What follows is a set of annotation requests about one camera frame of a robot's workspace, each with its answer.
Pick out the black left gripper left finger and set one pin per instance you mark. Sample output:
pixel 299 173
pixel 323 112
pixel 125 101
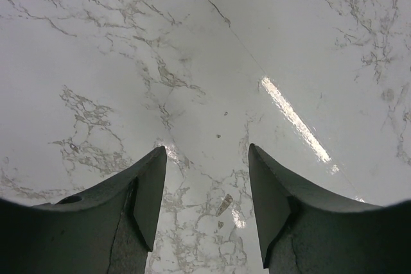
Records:
pixel 107 228

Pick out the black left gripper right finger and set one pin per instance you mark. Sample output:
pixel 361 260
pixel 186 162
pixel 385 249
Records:
pixel 304 228

